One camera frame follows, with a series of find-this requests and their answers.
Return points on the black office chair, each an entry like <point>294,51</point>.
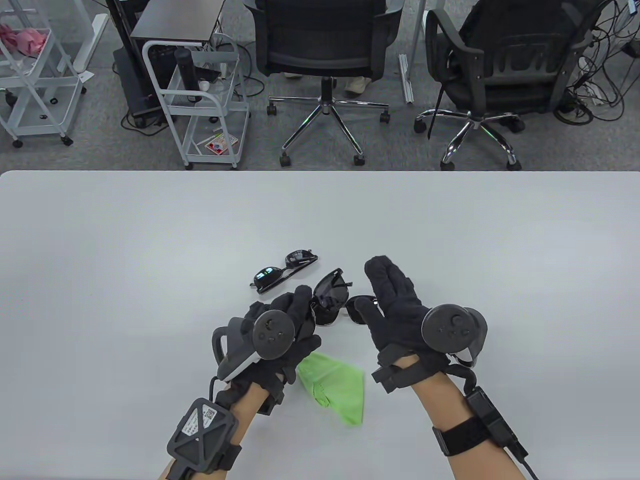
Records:
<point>320,30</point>
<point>510,50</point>

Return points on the black wrist tracker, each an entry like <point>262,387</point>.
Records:
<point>487,410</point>
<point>200,432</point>

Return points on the small mirrored oval sunglasses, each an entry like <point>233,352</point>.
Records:
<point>300,257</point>

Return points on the white paper tag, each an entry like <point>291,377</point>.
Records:
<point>85,76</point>

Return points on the green cleaning cloth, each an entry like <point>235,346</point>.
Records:
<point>340,385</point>

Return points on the black desk leg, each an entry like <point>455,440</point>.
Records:
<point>120,25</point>

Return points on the black bottle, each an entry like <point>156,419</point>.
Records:
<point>186,70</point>

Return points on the thick black square sunglasses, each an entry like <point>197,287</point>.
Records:
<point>330,290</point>

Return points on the pink cloth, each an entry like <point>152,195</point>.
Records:
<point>25,40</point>

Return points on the black computer tower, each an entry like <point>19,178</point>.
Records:
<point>132,85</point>

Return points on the grey flat device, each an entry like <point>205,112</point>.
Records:
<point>215,57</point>

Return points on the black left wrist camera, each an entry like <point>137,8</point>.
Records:
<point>272,400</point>

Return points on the person's right hand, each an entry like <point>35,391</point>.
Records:
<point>400,320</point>

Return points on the black left wrist tracker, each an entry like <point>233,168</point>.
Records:
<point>200,432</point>

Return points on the dark side table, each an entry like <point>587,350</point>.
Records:
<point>175,20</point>

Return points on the white table foot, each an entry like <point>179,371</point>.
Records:
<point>90,42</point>

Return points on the grey right hand controller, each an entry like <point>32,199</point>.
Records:
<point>452,327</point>

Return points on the person's left hand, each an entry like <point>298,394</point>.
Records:
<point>302,310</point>

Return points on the red and white packet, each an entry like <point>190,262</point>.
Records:
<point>220,145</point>

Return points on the black right wrist tracker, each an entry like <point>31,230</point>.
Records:
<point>487,410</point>

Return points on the white table leg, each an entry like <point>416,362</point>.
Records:
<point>406,80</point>

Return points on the black power adapter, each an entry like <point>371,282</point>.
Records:
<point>630,48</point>

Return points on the grey left hand controller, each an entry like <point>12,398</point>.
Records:
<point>272,334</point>

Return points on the white power strip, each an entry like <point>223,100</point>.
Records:
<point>595,95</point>

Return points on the thin-frame dark sunglasses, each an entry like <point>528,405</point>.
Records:
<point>350,312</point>

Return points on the grey hand controller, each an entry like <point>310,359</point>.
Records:
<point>272,334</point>
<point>452,327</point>

